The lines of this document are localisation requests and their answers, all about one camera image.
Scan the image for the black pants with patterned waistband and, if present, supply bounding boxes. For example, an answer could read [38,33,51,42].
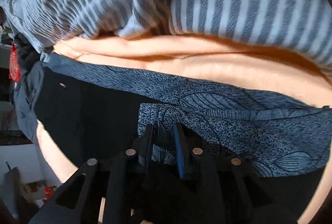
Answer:
[34,53,331,223]

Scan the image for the cardboard box with clutter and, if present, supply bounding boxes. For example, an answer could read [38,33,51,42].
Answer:
[1,162,59,215]

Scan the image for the peach orange bed sheet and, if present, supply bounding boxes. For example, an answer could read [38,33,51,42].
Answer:
[35,34,332,224]

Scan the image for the red patterned cloth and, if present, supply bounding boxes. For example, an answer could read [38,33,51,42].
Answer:
[9,42,21,83]

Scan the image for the dark grey garment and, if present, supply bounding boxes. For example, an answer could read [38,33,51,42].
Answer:
[13,33,44,145]

